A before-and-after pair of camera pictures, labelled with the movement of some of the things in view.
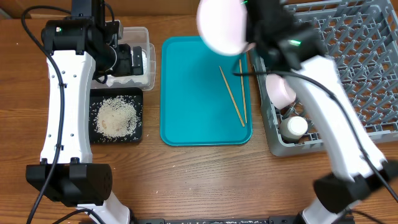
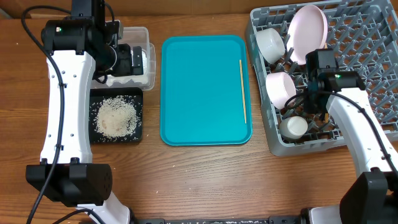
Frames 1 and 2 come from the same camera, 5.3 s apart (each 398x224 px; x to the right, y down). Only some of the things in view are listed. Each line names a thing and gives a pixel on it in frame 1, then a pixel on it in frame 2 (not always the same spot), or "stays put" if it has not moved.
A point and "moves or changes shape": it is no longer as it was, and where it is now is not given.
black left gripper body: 119,62 stays put
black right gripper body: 253,23 → 311,104
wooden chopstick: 242,90 stays put
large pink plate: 222,25 moves or changes shape
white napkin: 140,78 stays put
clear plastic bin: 134,37 stays put
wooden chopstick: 232,97 moves or changes shape
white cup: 293,128 stays put
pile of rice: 117,117 stays put
